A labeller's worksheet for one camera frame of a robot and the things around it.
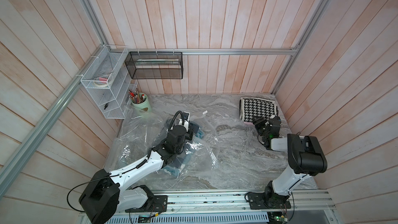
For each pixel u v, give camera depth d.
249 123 0.99
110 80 0.73
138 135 0.98
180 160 0.86
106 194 0.40
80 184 0.39
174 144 0.60
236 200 0.76
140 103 0.96
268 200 0.67
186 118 0.67
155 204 0.73
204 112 0.88
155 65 1.07
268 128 0.78
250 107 1.01
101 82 0.74
